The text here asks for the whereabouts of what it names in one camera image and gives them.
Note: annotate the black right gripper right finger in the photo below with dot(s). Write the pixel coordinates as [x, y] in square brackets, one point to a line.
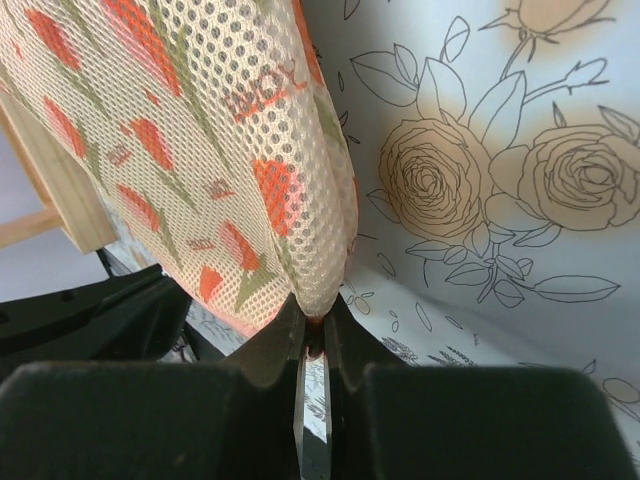
[390, 420]

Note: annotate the wooden clothes rack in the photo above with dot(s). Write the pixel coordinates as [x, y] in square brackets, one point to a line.
[69, 199]

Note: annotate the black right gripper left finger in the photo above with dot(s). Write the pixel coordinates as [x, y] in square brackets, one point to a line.
[236, 418]

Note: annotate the peach floral mesh laundry bag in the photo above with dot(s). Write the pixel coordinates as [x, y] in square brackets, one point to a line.
[209, 128]

